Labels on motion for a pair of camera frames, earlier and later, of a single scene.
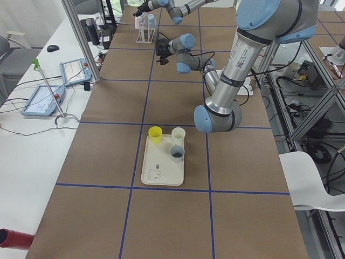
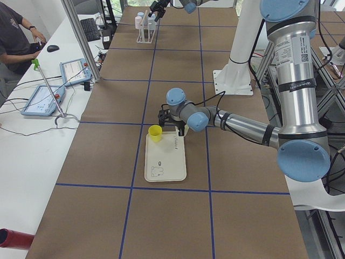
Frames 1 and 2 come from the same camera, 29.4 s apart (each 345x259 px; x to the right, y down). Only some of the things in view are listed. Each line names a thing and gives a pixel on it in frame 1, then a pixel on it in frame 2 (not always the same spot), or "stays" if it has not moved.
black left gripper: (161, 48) to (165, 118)
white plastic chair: (306, 188) stays
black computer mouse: (52, 48) stays
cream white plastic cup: (178, 134) to (151, 22)
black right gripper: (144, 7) to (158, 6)
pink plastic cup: (138, 22) stays
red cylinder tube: (9, 238) stays
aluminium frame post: (83, 45) stays
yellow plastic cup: (155, 134) stays
